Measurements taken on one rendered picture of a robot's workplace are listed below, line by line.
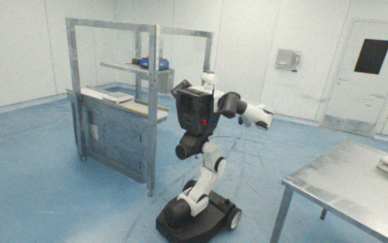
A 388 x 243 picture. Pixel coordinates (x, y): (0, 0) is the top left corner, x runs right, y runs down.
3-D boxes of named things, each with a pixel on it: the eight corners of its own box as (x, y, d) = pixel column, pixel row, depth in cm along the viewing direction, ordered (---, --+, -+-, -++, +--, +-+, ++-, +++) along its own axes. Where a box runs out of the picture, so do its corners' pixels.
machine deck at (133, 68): (174, 73, 219) (174, 69, 217) (148, 77, 188) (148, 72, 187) (128, 64, 247) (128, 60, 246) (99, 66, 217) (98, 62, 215)
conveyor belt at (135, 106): (168, 117, 232) (168, 112, 230) (152, 123, 211) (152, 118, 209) (85, 91, 294) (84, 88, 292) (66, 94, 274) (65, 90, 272)
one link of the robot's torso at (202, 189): (198, 212, 182) (223, 158, 186) (180, 199, 194) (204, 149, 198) (206, 212, 194) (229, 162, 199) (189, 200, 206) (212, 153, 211)
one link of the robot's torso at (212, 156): (220, 175, 196) (200, 154, 161) (205, 167, 206) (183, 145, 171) (229, 160, 200) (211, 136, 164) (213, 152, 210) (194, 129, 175)
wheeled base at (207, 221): (190, 266, 164) (194, 231, 152) (146, 224, 195) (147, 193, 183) (236, 220, 209) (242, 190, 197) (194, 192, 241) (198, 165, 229)
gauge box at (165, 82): (173, 92, 226) (174, 72, 219) (167, 94, 217) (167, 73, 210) (156, 88, 236) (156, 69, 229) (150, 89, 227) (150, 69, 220)
